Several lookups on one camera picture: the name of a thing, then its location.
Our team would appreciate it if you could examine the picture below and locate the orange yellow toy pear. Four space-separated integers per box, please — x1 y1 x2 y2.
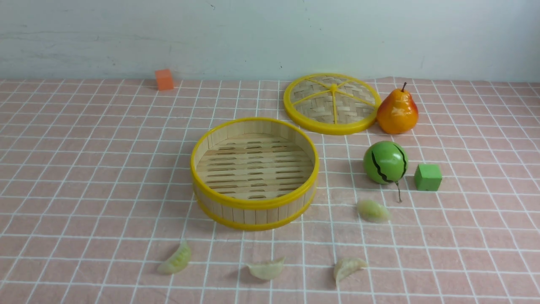
376 82 419 135

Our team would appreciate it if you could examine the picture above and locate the woven bamboo steamer lid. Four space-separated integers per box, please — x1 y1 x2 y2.
283 73 382 136

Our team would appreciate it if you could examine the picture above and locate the cream toy dumpling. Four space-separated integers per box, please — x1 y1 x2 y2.
333 257 369 286

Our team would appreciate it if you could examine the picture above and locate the bamboo steamer tray yellow rim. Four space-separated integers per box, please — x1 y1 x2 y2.
190 117 320 231

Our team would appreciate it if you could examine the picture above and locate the pink grid tablecloth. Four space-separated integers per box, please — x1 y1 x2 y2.
0 79 540 304

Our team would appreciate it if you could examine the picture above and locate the orange foam cube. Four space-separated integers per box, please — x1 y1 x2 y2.
154 68 174 91

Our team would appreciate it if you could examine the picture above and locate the pale green toy dumpling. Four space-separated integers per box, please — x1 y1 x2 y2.
157 240 192 275

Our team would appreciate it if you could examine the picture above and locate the greenish toy dumpling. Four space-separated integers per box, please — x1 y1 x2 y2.
356 200 391 223

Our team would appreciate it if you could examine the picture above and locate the green foam cube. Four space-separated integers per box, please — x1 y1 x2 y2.
413 163 443 192

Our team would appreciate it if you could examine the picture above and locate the green toy watermelon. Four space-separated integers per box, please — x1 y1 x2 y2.
363 141 409 203

